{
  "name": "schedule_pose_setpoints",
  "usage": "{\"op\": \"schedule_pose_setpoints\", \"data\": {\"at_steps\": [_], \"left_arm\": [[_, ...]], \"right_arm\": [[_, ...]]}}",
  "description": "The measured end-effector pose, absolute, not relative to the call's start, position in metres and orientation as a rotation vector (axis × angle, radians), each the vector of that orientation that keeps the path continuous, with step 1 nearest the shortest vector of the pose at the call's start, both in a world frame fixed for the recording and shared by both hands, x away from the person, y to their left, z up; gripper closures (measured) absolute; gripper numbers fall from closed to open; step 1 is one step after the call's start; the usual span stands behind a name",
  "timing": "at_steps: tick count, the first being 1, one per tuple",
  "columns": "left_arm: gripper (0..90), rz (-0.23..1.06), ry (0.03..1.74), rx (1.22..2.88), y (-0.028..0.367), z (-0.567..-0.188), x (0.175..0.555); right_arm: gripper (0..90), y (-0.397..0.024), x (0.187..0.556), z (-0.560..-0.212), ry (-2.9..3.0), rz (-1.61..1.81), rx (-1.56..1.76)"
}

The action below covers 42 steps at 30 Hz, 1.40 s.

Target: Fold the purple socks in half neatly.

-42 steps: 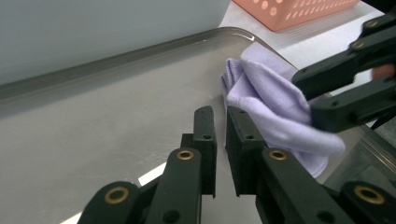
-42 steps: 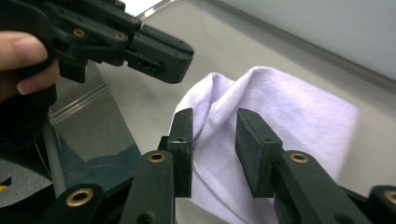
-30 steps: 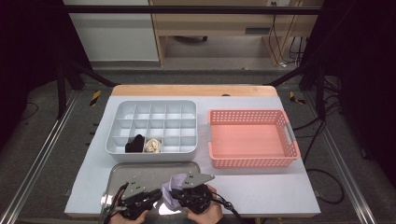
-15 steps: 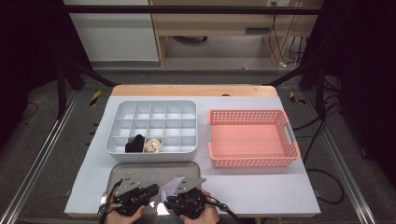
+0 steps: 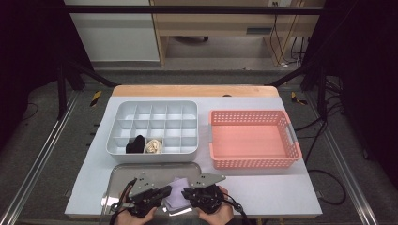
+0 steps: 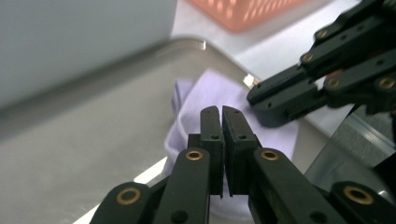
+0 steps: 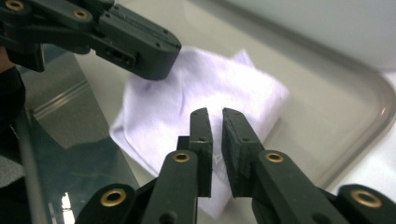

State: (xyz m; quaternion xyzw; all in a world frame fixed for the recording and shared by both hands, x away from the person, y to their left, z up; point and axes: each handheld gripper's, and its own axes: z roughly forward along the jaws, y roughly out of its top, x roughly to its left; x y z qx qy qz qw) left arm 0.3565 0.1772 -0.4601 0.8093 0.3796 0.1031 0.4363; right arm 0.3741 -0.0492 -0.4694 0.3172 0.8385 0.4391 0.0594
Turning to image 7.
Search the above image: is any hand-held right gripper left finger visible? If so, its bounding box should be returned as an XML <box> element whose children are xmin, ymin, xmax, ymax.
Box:
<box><xmin>177</xmin><ymin>106</ymin><xmax>214</xmax><ymax>198</ymax></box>

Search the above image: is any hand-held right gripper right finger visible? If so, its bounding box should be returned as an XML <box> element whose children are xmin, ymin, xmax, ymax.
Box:
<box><xmin>221</xmin><ymin>106</ymin><xmax>264</xmax><ymax>198</ymax></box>

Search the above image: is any purple sock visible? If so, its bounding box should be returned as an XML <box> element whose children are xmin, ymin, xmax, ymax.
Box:
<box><xmin>108</xmin><ymin>46</ymin><xmax>291</xmax><ymax>219</ymax></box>

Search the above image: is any metal tray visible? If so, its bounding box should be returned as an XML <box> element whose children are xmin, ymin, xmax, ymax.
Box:
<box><xmin>12</xmin><ymin>0</ymin><xmax>396</xmax><ymax>224</ymax></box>

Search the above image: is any white divided storage box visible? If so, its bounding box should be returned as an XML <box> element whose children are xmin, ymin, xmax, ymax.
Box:
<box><xmin>218</xmin><ymin>0</ymin><xmax>396</xmax><ymax>72</ymax></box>

